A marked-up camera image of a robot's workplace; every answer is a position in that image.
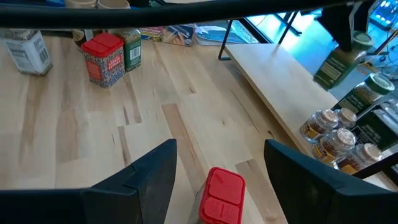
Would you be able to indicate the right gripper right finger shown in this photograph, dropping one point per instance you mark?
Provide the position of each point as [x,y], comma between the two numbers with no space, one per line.
[326,205]

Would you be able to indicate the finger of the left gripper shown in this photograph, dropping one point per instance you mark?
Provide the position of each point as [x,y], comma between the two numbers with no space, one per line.
[362,15]
[340,28]

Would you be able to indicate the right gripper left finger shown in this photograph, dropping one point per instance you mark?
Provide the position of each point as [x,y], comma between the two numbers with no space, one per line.
[93,208]

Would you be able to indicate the green lid glass spice jar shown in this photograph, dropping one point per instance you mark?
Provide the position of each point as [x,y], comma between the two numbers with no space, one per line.
[370,90]
[133,53]
[335,68]

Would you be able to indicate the red lid smoked paprika tin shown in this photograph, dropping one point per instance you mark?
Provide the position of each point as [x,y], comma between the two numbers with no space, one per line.
[102,62]
[222,199]

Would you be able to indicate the white lid spice jar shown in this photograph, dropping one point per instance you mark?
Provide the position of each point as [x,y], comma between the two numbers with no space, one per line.
[28,56]

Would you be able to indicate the Yellowstone waterfall book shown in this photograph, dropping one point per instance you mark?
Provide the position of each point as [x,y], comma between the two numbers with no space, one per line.
[217,34]

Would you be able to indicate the blue plastic wrap box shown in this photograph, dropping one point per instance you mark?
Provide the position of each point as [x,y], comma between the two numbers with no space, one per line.
[174,34]

